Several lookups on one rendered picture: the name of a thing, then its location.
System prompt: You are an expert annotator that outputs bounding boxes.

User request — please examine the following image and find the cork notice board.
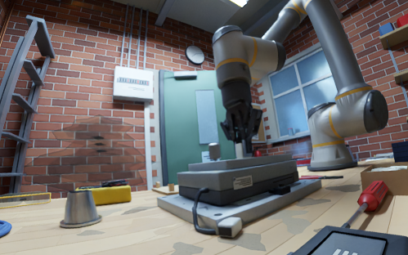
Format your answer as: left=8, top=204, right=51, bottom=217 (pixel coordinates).
left=251, top=104, right=268, bottom=145

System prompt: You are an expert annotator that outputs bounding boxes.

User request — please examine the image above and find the grey service cover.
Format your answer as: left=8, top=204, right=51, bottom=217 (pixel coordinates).
left=187, top=154, right=294, bottom=172

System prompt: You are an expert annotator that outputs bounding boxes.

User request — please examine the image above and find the grey step ladder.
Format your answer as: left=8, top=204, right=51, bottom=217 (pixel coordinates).
left=0, top=14, right=56, bottom=204

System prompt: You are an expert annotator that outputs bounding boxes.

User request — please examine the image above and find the blue box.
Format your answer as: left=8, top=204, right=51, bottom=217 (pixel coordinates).
left=379, top=22, right=396, bottom=37

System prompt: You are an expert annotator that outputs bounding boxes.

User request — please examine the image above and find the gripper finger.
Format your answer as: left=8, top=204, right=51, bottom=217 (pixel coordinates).
left=241, top=107, right=263, bottom=157
left=219, top=117, right=242, bottom=145

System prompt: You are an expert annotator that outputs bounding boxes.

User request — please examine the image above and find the black and red tool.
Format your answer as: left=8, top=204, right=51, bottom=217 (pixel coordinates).
left=100, top=179, right=130, bottom=188

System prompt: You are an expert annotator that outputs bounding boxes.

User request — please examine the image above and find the grey base plate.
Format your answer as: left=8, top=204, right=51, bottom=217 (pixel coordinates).
left=156, top=178, right=323, bottom=231

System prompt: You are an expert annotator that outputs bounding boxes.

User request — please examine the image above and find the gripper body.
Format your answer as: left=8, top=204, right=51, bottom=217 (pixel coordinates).
left=218, top=78, right=254, bottom=120

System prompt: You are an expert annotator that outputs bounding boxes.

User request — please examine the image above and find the wooden board with blocks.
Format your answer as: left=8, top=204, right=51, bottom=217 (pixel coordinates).
left=151, top=181, right=180, bottom=196

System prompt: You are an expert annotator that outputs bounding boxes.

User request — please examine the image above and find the white plug block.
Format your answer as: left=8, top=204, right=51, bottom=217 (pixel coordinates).
left=216, top=216, right=244, bottom=239

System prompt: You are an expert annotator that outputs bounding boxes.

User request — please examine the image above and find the grey hand dryer body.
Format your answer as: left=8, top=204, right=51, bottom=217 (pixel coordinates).
left=176, top=159, right=300, bottom=207

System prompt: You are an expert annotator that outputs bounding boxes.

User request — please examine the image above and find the black power cable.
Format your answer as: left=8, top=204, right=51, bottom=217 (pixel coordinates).
left=191, top=186, right=219, bottom=236

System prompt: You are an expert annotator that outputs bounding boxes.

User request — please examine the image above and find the yellow box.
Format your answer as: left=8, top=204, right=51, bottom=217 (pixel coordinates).
left=75, top=185, right=132, bottom=207

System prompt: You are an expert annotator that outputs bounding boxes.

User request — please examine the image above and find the black device with grey panel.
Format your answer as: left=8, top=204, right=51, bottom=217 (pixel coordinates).
left=287, top=225, right=408, bottom=255

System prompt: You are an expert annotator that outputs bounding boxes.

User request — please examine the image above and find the green door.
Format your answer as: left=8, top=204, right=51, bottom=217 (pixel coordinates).
left=159, top=69, right=237, bottom=186

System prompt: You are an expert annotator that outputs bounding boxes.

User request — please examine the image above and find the window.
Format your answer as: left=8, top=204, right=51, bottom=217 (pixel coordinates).
left=259, top=45, right=340, bottom=143

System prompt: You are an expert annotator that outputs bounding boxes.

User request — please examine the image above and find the red handled slim tool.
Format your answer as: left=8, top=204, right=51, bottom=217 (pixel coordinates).
left=298, top=174, right=345, bottom=181

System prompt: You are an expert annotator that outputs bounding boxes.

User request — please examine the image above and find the red handled screwdriver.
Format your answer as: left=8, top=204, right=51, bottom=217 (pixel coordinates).
left=341, top=180, right=390, bottom=230

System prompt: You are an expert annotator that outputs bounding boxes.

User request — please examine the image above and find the grey cylinder post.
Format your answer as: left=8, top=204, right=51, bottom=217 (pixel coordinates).
left=208, top=142, right=222, bottom=163

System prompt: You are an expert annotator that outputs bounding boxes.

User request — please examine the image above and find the cardboard box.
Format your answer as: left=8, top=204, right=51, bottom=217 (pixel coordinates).
left=360, top=163, right=408, bottom=197

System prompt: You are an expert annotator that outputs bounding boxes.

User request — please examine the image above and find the steel cone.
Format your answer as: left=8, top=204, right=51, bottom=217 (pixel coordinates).
left=59, top=189, right=103, bottom=229

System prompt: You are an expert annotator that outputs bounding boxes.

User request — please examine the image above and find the white electrical panel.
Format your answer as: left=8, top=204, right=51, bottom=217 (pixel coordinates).
left=112, top=65, right=155, bottom=104

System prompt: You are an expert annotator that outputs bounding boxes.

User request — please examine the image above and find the round wall clock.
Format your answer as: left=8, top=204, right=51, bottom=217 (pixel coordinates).
left=184, top=44, right=206, bottom=66

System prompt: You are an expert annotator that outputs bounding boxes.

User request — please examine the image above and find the wooden wall shelf unit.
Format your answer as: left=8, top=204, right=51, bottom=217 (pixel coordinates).
left=378, top=13, right=408, bottom=129

